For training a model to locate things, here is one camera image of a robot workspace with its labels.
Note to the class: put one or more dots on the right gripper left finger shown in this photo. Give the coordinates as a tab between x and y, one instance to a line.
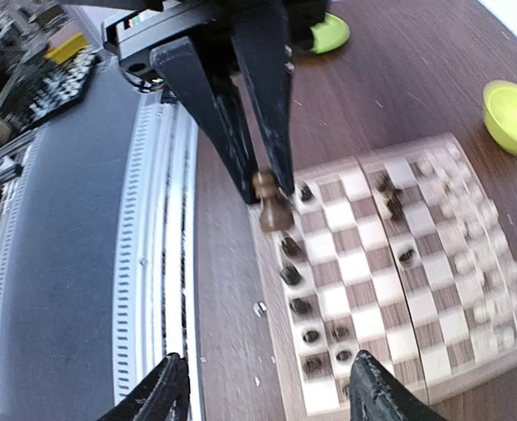
164	394

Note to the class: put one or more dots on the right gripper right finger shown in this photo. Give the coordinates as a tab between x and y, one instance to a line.
375	394

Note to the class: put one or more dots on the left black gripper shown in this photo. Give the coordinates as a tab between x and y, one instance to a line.
196	45

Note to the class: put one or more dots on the wooden chess board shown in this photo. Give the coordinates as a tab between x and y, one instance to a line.
400	253

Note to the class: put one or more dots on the dark chess piece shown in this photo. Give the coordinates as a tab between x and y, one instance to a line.
276	214

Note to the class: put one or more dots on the spare chess set outside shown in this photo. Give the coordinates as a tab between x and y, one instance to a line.
62	88

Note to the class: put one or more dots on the green plate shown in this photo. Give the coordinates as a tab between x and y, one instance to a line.
329	35

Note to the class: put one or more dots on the green bowl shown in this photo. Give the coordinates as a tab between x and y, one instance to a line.
500	113

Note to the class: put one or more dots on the aluminium front rail frame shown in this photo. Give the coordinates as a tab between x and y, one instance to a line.
97	273

